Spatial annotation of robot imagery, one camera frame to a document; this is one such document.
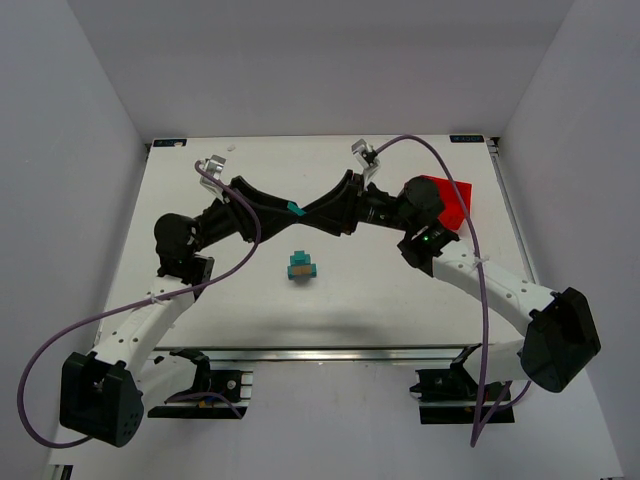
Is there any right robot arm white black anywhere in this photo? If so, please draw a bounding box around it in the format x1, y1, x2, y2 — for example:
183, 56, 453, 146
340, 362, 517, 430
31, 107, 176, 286
299, 171, 601, 393

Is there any blue corner label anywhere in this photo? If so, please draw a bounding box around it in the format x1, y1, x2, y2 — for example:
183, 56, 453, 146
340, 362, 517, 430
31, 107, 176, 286
152, 138, 187, 148
449, 134, 485, 144

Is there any red plastic bin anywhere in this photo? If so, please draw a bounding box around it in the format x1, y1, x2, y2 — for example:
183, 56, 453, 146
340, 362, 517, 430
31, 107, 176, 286
424, 175, 472, 231

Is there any aluminium table front rail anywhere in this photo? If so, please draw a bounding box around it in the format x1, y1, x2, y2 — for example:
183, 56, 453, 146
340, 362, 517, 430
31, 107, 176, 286
149, 345, 481, 364

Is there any left blue corner label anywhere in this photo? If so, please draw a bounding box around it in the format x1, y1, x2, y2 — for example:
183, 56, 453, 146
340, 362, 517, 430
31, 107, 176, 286
152, 138, 187, 148

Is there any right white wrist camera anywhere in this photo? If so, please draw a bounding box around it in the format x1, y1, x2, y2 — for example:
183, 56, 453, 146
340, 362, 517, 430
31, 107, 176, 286
351, 139, 380, 188

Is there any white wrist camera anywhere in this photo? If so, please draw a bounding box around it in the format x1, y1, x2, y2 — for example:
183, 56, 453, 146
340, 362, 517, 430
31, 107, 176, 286
196, 155, 226, 196
351, 139, 380, 188

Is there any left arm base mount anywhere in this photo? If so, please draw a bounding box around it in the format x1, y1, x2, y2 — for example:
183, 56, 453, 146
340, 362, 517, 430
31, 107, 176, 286
138, 348, 253, 420

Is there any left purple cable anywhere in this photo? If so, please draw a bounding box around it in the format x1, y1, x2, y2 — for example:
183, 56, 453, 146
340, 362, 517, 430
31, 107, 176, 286
15, 158, 264, 449

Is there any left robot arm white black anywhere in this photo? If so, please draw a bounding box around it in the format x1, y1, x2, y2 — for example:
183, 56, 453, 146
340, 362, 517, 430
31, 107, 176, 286
60, 177, 306, 447

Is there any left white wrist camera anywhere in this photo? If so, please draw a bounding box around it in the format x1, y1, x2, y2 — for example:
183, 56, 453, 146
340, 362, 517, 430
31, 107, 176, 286
196, 155, 226, 196

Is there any teal triangular wood block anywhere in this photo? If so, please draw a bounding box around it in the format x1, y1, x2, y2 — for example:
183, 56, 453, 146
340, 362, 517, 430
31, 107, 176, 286
287, 201, 306, 217

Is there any right blue corner label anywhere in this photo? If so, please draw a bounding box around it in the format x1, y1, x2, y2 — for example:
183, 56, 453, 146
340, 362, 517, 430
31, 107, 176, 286
449, 134, 485, 144

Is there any teal arch wood block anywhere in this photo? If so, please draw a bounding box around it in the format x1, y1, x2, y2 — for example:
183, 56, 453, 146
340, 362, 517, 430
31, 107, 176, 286
287, 264, 317, 281

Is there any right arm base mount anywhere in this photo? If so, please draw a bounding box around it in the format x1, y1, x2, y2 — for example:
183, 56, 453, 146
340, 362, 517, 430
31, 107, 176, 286
407, 344, 516, 426

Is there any teal rectangular wood block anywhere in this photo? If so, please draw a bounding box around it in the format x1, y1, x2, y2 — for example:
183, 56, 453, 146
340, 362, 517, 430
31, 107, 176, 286
289, 251, 311, 267

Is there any teal cube wood block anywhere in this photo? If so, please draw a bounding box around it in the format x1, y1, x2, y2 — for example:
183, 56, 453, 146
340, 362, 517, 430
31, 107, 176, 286
291, 250, 310, 265

